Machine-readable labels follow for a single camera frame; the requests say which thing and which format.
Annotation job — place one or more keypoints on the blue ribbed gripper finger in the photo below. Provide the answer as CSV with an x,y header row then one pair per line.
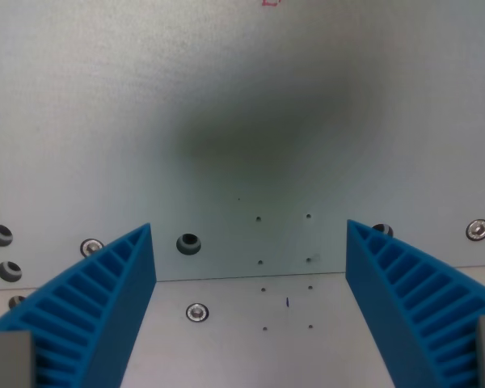
x,y
392,299
105,307

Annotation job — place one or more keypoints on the silver socket head screw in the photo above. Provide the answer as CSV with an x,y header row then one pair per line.
x,y
91,247
197,312
478,230

